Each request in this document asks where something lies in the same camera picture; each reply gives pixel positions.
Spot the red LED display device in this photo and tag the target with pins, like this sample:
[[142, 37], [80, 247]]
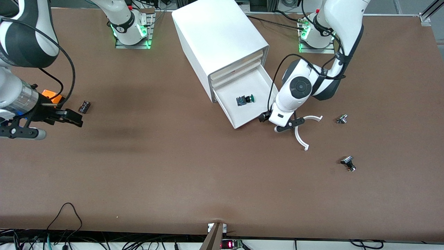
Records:
[[229, 244]]

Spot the aluminium frame profile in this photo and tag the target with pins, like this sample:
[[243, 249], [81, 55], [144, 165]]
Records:
[[425, 18]]

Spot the brown camera post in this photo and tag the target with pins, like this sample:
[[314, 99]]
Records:
[[213, 239]]

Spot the green push button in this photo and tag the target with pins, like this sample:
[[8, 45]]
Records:
[[242, 100]]

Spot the orange box with hole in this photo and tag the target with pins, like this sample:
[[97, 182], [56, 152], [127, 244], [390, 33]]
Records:
[[50, 93]]

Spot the white drawer cabinet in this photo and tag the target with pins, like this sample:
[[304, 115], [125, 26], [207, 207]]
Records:
[[215, 34]]

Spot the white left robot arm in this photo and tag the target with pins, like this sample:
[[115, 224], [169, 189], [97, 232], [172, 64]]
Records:
[[343, 21]]

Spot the small silver metal switch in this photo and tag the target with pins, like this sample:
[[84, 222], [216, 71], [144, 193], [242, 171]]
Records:
[[341, 119]]

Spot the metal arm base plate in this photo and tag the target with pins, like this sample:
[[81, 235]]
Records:
[[312, 50], [151, 33]]

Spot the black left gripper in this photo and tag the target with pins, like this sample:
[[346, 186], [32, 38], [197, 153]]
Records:
[[264, 117]]

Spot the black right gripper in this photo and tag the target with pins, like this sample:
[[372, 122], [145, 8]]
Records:
[[44, 112]]

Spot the black square push button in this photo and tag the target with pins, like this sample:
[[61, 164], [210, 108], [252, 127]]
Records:
[[347, 160]]

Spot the small black electronic component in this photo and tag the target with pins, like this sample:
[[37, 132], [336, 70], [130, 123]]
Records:
[[84, 107]]

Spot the white plastic drawer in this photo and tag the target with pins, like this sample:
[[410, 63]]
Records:
[[236, 67], [236, 74], [249, 114]]

